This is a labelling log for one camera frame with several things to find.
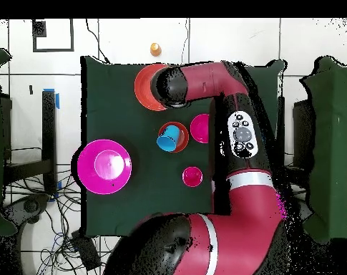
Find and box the blue plastic cup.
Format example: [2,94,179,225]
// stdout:
[156,125,181,153]

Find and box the small orange plastic bowl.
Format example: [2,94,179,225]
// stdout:
[157,121,190,153]

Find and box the small red plastic bowl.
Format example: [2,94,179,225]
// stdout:
[190,113,210,144]

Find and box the large orange plastic bowl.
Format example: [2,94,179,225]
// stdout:
[133,63,170,112]

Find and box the orange plastic cup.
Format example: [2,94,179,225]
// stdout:
[150,42,163,58]

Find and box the red plastic cup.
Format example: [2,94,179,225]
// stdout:
[182,166,204,188]

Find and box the dark green tablecloth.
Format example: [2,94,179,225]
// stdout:
[80,55,288,241]

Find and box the black metal stand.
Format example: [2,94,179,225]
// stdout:
[2,90,58,196]
[276,96,285,170]

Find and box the black power strip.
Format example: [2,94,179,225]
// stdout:
[70,230,102,271]

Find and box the grey office chair base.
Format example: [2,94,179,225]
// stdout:
[1,193,51,227]

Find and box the tangle of floor cables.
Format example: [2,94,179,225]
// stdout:
[4,168,114,275]

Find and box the thin black floor cable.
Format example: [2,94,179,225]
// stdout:
[85,18,110,64]

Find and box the black square floor frame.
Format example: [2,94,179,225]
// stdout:
[31,18,75,53]

